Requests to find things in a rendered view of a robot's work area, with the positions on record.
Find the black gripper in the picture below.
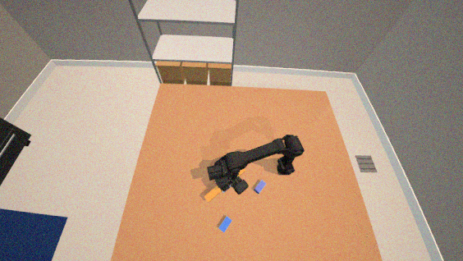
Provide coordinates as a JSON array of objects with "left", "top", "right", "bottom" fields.
[{"left": 214, "top": 160, "right": 249, "bottom": 195}]

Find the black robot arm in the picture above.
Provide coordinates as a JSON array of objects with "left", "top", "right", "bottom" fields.
[{"left": 207, "top": 135, "right": 304, "bottom": 191}]

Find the orange bar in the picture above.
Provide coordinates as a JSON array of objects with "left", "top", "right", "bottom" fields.
[{"left": 204, "top": 169, "right": 245, "bottom": 202}]

